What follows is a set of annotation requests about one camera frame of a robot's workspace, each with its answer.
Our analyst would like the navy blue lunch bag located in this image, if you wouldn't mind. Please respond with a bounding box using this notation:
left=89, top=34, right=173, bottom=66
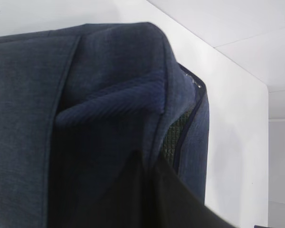
left=0, top=22, right=209, bottom=228

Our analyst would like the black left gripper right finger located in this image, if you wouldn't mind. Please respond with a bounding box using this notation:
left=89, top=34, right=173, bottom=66
left=154, top=156, right=233, bottom=228

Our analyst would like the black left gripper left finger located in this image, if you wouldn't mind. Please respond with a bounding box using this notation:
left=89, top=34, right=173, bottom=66
left=119, top=151, right=143, bottom=228

